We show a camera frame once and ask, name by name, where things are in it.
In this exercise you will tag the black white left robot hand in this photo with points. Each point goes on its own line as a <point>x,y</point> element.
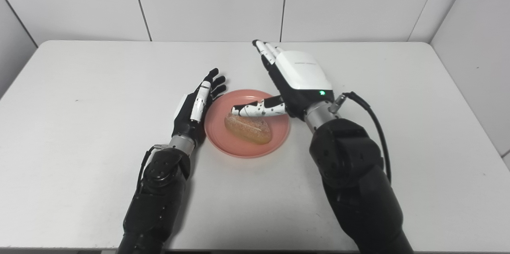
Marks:
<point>185,122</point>

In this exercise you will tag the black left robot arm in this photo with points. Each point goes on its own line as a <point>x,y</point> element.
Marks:
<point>157,202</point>

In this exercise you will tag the pink round plate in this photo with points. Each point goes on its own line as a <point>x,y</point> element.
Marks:
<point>243,148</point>

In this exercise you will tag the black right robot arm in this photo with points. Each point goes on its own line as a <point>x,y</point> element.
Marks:
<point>354,178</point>

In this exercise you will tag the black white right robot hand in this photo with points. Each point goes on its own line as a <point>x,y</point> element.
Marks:
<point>303,74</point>

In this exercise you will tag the golden bread roll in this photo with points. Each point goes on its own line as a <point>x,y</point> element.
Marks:
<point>249,128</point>

